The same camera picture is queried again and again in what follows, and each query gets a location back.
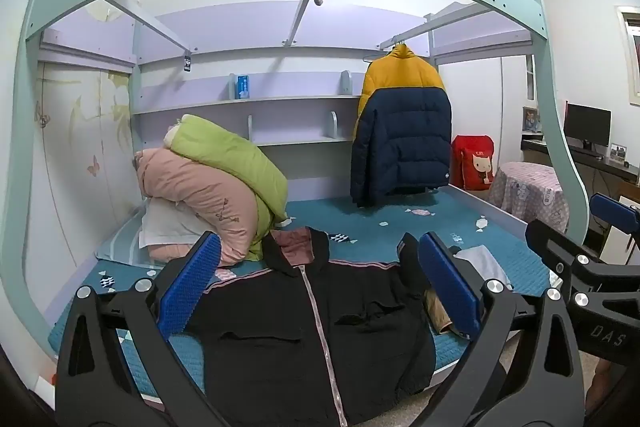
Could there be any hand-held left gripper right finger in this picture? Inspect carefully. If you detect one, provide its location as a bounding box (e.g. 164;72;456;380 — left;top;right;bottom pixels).
419;232;585;427

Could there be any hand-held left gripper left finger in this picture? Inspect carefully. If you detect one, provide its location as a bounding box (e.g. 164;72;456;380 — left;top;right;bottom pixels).
55;232;222;427

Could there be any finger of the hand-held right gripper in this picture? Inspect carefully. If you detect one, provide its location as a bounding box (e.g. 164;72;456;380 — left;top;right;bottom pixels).
589;193;640;237
525;219;608;290

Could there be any black zip jacket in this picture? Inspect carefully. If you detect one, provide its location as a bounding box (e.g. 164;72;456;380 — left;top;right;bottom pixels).
185;227;441;427

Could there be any person's right forearm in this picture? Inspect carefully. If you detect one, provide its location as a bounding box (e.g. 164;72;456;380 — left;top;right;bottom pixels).
585;357;627;415

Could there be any clothes hanger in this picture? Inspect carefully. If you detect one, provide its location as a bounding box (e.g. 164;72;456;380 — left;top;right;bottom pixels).
362;38;406;64

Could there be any khaki cloth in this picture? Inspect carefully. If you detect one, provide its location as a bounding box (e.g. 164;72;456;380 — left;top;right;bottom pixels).
425;289;454;334

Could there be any light grey cloth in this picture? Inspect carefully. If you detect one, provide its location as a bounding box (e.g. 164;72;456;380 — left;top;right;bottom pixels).
452;246;513;290

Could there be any dark desk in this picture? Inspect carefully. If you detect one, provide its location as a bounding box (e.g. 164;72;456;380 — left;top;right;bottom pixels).
520;136;640;185

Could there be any white pillow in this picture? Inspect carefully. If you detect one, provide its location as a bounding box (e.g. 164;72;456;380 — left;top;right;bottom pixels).
139;199;211;253

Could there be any pink quilt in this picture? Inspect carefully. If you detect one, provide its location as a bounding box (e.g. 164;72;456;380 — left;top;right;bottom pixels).
132;148;261;265

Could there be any black computer monitor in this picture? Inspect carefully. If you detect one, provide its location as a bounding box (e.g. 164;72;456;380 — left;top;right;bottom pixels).
564;103;612;154

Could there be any teal quilted bed cover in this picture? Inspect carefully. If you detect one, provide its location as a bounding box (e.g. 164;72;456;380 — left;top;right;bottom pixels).
47;194;551;403

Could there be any red cartoon bag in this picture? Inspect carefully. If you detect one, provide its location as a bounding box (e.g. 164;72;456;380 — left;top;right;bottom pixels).
451;135;496;191

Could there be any green quilt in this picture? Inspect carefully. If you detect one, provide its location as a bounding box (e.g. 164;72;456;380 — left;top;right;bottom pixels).
164;114;290;260

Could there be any yellow navy puffer jacket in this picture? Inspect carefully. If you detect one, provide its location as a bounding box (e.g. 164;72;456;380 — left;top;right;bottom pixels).
350;43;452;208

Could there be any white butterfly print wardrobe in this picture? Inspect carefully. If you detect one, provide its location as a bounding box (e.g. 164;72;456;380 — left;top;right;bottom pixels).
32;61;135;268

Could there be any lavender shelf unit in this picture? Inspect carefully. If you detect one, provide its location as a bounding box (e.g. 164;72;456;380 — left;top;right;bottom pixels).
130;69;362;148

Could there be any picture frame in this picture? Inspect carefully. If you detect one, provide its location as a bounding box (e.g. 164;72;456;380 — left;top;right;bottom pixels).
522;107;543;134

